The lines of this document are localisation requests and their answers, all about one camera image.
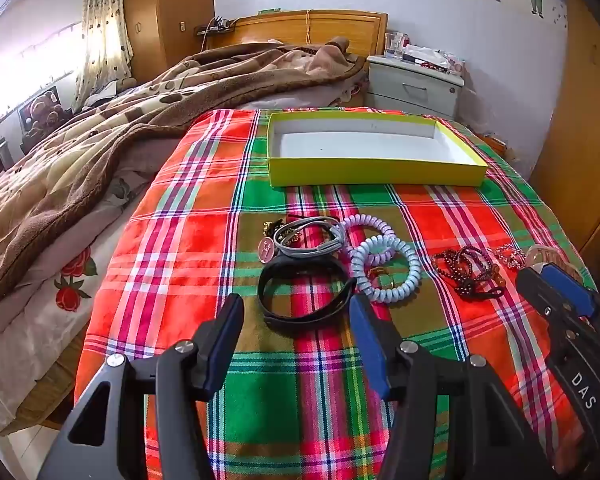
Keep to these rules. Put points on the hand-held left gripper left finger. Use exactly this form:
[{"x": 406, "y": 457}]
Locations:
[{"x": 225, "y": 342}]

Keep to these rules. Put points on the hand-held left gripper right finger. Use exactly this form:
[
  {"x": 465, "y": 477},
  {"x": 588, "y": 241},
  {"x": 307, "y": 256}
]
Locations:
[{"x": 367, "y": 347}]

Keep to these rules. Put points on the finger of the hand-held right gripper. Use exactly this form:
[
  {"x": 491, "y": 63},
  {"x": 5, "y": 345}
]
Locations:
[
  {"x": 570, "y": 290},
  {"x": 535, "y": 289}
]

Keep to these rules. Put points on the grey hair bands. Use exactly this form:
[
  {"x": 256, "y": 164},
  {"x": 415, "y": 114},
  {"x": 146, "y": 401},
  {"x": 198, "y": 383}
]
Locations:
[{"x": 285, "y": 252}]

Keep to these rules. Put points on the yellow-green cardboard box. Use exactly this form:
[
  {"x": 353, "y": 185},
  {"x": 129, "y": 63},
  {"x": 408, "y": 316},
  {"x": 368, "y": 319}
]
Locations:
[{"x": 380, "y": 172}]

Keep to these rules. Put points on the red green plaid cloth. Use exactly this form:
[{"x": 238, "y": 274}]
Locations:
[{"x": 190, "y": 240}]

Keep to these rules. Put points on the wooden cabinet door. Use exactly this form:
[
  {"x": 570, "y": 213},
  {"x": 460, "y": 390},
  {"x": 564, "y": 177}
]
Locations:
[{"x": 580, "y": 135}]

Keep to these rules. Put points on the floral bedsheet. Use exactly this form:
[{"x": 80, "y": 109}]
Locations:
[{"x": 55, "y": 285}]

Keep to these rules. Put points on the grey nightstand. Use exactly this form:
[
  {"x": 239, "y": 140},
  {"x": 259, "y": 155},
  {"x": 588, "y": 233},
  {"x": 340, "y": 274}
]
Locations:
[{"x": 410, "y": 92}]

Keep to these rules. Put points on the brown patterned blanket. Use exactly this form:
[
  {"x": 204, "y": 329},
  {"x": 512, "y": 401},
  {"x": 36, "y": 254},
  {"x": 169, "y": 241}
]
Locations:
[{"x": 105, "y": 135}]

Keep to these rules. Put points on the clutter on nightstand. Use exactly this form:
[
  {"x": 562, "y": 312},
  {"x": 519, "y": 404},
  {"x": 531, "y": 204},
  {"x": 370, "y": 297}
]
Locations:
[{"x": 435, "y": 60}]

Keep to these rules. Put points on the clear glass cup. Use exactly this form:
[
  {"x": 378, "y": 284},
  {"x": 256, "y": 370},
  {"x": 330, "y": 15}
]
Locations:
[{"x": 396, "y": 45}]

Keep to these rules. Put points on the power strip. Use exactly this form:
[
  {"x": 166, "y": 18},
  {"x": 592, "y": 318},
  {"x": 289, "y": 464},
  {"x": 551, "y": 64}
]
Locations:
[{"x": 214, "y": 26}]

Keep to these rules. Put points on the wooden bed headboard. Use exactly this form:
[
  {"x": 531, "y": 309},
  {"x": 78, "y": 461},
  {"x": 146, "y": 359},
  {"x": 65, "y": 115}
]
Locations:
[{"x": 330, "y": 27}]

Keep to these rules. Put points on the window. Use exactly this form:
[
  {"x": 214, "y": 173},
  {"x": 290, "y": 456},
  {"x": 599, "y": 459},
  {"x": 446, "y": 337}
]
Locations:
[{"x": 30, "y": 70}]

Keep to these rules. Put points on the wooden wardrobe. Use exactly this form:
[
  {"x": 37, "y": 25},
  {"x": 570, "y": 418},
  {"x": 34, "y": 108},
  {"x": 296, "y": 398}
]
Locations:
[{"x": 180, "y": 10}]

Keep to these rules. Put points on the spotted curtain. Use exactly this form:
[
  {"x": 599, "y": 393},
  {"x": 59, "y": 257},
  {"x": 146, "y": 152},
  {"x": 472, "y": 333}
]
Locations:
[{"x": 102, "y": 25}]

